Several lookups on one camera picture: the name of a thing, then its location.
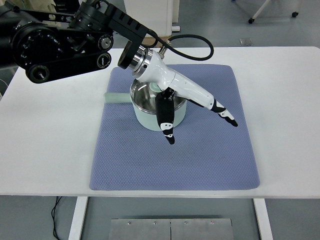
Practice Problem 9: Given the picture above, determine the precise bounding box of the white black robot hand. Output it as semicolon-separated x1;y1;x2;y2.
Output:
129;46;238;145

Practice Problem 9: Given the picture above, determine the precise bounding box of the green pot with handle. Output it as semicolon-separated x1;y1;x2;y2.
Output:
103;78;188;132

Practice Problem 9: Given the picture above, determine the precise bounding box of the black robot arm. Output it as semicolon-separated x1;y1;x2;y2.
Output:
0;0;152;84

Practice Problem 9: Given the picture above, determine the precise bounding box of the cardboard box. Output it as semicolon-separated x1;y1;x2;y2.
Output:
142;35;171;48

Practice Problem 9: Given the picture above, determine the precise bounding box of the white cabinet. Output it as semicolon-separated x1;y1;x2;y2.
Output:
124;0;180;37

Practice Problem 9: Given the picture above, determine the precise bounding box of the grey floor socket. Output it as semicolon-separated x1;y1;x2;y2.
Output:
239;37;254;47

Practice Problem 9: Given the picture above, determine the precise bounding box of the blue quilted mat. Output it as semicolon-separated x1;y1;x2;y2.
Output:
89;64;260;191

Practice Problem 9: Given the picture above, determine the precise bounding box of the white table leg left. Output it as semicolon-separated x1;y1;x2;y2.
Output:
68;196;89;240

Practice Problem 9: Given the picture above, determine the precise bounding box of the white table leg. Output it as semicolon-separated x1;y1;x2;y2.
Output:
68;196;89;240
253;198;274;240

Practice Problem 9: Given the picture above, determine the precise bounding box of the rolling chair base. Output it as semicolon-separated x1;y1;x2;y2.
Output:
231;0;299;25

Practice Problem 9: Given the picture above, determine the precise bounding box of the white table leg right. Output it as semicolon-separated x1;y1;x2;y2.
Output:
253;198;274;240

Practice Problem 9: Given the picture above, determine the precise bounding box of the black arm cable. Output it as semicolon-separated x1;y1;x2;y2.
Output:
147;28;215;62

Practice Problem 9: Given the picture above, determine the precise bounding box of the black floor cable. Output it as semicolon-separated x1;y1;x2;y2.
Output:
50;196;63;240

